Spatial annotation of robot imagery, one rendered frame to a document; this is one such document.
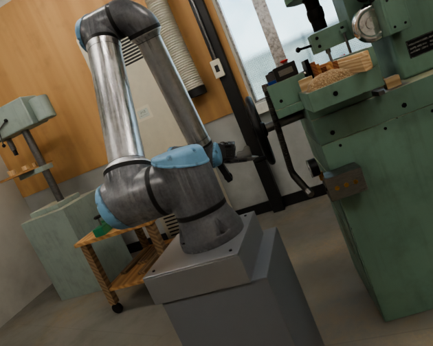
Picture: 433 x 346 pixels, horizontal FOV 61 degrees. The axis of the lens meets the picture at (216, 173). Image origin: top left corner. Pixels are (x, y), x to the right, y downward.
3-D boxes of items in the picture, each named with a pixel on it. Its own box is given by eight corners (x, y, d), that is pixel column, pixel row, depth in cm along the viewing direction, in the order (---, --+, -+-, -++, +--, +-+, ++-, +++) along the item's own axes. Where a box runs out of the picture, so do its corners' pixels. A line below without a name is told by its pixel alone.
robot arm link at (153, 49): (146, -15, 122) (226, 157, 147) (114, 1, 126) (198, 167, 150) (135, -16, 112) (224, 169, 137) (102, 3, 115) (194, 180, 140)
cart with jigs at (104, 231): (153, 264, 292) (119, 192, 281) (217, 247, 272) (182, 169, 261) (110, 318, 231) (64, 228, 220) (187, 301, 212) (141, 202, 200)
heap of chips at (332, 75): (304, 92, 116) (300, 81, 115) (348, 74, 113) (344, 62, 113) (308, 93, 107) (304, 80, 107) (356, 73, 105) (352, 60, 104)
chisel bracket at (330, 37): (314, 59, 141) (306, 38, 139) (350, 44, 138) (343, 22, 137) (317, 58, 134) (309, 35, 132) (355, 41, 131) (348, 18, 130)
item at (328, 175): (326, 195, 127) (318, 174, 125) (361, 182, 125) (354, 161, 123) (331, 202, 119) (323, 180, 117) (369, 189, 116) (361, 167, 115)
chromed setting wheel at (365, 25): (357, 49, 125) (345, 14, 123) (393, 34, 123) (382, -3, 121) (359, 49, 122) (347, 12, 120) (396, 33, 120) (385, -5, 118)
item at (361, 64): (322, 77, 163) (319, 68, 162) (326, 75, 163) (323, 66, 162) (365, 71, 98) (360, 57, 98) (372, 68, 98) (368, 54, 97)
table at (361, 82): (273, 111, 168) (269, 99, 167) (339, 85, 162) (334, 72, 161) (283, 125, 109) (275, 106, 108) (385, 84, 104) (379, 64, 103)
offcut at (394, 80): (387, 89, 121) (384, 79, 120) (384, 88, 125) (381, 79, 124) (402, 84, 119) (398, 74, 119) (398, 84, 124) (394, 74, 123)
